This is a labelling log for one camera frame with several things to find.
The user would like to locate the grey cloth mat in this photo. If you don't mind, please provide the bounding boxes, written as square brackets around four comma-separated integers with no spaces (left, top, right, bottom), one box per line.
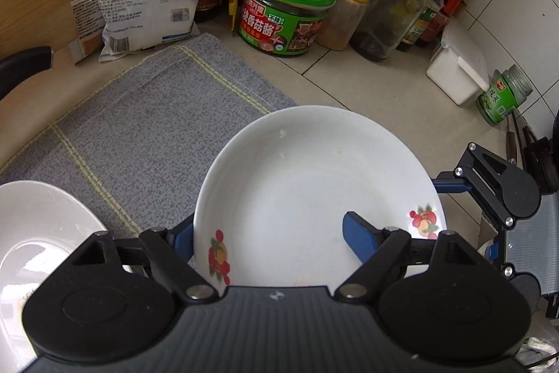
[0,33,298,275]

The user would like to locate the white fruit-print plate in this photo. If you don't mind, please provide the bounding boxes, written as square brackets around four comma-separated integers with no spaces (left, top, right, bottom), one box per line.
[193,106,447,288]
[0,180,134,371]

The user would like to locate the white jacket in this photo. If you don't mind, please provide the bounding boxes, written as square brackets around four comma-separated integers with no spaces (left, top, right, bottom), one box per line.
[517,336,559,373]

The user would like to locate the wooden-handled knife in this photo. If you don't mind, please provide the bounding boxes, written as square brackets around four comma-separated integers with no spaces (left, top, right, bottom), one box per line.
[504,117,522,164]

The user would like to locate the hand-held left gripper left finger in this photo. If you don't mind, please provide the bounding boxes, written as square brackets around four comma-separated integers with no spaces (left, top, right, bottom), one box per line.
[70,214,219,304]

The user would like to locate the red-cap sauce bottle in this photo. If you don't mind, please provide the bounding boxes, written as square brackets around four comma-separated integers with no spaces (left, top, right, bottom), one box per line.
[395,0,450,52]

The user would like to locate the small green-label glass jar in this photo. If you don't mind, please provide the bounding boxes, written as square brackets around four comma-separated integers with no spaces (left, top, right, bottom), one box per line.
[476,66,534,126]

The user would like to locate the black-handled cleaver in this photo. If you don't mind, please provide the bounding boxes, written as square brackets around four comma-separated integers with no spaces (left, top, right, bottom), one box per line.
[0,46,53,100]

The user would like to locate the black gas stove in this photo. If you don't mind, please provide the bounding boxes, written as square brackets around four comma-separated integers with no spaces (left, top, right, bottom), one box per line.
[522,136,554,194]

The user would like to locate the green-lid sauce jar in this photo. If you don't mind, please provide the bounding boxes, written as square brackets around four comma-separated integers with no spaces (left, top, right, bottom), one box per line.
[238,0,339,58]

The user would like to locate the yellow-lid spice jar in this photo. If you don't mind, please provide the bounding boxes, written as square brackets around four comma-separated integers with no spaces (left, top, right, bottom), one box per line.
[315,0,375,50]

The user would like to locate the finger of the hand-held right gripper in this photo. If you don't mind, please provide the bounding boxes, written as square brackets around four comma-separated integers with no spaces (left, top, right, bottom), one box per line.
[430,141,525,229]
[482,242,518,280]

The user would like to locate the clear glass bottle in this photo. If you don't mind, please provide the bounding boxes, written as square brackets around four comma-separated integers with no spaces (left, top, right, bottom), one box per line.
[349,0,429,63]

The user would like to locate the white plastic container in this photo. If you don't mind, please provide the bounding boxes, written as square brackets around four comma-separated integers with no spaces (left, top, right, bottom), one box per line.
[426,23,491,106]

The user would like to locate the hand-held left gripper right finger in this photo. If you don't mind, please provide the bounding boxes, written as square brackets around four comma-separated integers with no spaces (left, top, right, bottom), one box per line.
[334,211,474,304]

